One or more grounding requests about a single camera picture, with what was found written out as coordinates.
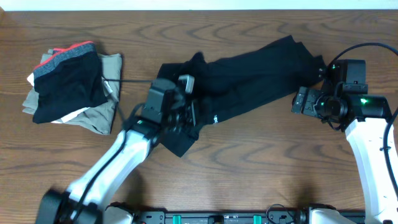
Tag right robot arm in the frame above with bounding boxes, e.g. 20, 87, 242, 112
292, 86, 397, 223

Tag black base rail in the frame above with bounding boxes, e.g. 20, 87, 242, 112
133, 210, 368, 224

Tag black folded shorts grey waistband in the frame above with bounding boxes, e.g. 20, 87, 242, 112
32, 41, 108, 124

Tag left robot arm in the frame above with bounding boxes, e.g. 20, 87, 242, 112
36, 75, 197, 223

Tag black pants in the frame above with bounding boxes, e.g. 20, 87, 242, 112
158, 36, 326, 157

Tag white folded garment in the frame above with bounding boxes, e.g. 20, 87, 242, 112
27, 73, 113, 124

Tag khaki folded garment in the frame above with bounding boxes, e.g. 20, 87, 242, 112
23, 49, 122, 135

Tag left black cable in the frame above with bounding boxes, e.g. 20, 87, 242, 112
71, 78, 155, 218

